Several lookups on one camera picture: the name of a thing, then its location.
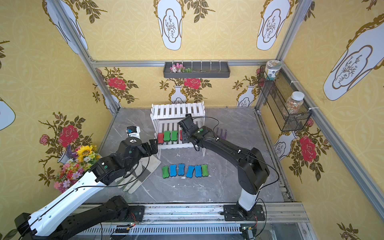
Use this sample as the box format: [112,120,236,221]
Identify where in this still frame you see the purple garden fork pink handle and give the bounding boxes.
[216,128,228,140]

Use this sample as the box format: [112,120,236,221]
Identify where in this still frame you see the red eraser bottom left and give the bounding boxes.
[157,133,164,145]

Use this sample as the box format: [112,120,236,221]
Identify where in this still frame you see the colourful flower bouquet basket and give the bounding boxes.
[54,145,101,193]

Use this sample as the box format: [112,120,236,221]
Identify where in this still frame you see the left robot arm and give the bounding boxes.
[15,137,158,240]

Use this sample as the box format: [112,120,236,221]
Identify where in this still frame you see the metal base rail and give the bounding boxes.
[52,202,319,240]

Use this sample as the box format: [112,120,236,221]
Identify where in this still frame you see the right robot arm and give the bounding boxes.
[178,114,270,221]

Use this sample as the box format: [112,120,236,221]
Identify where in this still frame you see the black wire wall basket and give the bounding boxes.
[255,66,312,132]

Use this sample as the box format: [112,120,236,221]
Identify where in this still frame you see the white two-tier slatted shelf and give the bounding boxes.
[151,102,206,159]

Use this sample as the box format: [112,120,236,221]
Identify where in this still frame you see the jar with patterned label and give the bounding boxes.
[265,60,283,81]

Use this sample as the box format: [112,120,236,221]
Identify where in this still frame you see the white grey work glove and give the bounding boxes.
[115,155,161,194]

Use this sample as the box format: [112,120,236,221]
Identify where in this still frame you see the blue eraser top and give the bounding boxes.
[170,165,177,177]
[186,166,195,178]
[178,164,185,176]
[195,165,203,178]

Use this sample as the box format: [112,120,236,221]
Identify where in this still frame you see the green eraser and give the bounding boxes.
[163,131,171,142]
[171,131,179,142]
[162,166,170,179]
[201,165,209,177]

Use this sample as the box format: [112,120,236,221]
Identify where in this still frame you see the pink artificial flowers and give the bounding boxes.
[170,63,193,73]

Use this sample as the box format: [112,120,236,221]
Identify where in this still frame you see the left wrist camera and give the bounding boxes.
[126,126,141,139]

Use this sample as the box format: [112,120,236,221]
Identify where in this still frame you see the clear jar white lid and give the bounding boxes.
[283,91,305,117]

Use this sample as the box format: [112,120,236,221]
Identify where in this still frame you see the dark grey wall tray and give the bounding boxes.
[163,61,231,79]

